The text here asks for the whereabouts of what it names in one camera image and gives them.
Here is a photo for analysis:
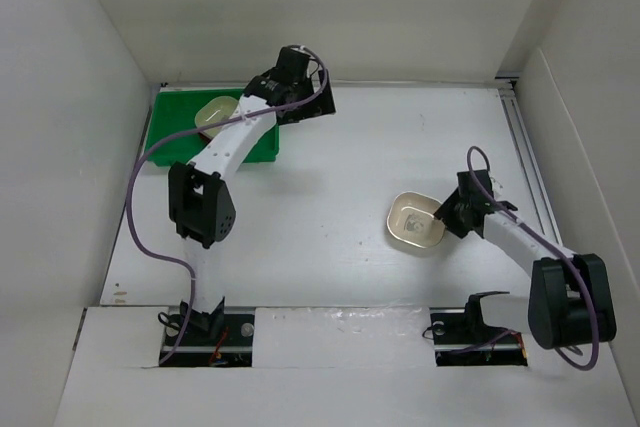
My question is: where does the cream square panda dish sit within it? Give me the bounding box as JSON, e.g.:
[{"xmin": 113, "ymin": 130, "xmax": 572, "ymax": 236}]
[{"xmin": 386, "ymin": 191, "xmax": 445, "ymax": 249}]

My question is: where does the green square panda dish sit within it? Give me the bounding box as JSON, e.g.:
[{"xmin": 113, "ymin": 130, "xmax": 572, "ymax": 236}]
[{"xmin": 194, "ymin": 96, "xmax": 239, "ymax": 127}]

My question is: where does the red round plate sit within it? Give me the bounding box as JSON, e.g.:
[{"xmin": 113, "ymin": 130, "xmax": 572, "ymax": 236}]
[{"xmin": 199, "ymin": 131, "xmax": 216, "ymax": 144}]

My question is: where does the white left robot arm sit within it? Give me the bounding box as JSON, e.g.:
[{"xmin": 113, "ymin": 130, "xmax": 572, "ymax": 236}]
[{"xmin": 168, "ymin": 46, "xmax": 335, "ymax": 344}]

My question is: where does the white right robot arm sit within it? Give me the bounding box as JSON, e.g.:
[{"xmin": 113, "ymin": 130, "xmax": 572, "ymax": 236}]
[{"xmin": 434, "ymin": 169, "xmax": 617, "ymax": 350}]

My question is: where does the green plastic bin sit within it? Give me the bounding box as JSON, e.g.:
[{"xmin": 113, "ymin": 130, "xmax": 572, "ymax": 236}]
[{"xmin": 145, "ymin": 88, "xmax": 279, "ymax": 167}]

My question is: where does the aluminium side rail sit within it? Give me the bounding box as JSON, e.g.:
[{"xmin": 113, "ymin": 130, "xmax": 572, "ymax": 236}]
[{"xmin": 495, "ymin": 75, "xmax": 544, "ymax": 203}]

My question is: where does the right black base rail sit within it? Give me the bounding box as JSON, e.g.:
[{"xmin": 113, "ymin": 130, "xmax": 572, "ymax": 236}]
[{"xmin": 422, "ymin": 308, "xmax": 528, "ymax": 367}]

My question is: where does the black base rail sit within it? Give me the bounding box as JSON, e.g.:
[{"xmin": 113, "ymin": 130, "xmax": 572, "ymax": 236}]
[
  {"xmin": 422, "ymin": 308, "xmax": 528, "ymax": 367},
  {"xmin": 158, "ymin": 309, "xmax": 255, "ymax": 368}
]

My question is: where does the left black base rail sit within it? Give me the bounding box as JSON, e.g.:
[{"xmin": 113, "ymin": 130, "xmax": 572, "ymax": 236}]
[{"xmin": 158, "ymin": 309, "xmax": 255, "ymax": 368}]

